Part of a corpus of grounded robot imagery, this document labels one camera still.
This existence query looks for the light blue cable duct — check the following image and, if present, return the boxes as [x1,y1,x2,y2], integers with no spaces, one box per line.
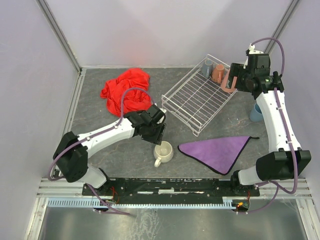
[46,196,238,210]

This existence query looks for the blue plastic cup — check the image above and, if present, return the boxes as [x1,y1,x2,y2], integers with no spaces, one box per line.
[249,103,264,123]

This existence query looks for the light blue ceramic mug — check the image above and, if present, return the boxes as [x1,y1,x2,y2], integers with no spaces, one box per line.
[201,58,213,79]

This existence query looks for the purple microfiber cloth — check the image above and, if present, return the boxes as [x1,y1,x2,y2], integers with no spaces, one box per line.
[177,136,259,176]

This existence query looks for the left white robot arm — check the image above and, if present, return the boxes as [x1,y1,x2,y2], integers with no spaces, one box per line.
[53,104,167,189]

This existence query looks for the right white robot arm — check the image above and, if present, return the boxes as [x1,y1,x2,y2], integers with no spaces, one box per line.
[227,50,312,194]

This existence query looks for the red crumpled cloth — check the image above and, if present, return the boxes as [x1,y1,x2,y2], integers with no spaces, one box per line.
[99,68,154,117]

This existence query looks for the black mounting base plate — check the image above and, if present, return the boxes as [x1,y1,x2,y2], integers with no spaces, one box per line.
[95,177,260,205]

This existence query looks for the salmon pink ceramic mug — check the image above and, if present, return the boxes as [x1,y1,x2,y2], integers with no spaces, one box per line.
[211,64,225,85]

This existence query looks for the cream ceramic mug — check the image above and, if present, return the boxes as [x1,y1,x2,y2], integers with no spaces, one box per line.
[153,141,174,168]

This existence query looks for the pink plastic tumbler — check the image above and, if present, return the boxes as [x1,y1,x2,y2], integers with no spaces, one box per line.
[220,70,237,93]

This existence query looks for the white wire dish rack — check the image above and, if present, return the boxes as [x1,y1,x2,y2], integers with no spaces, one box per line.
[161,54,237,137]

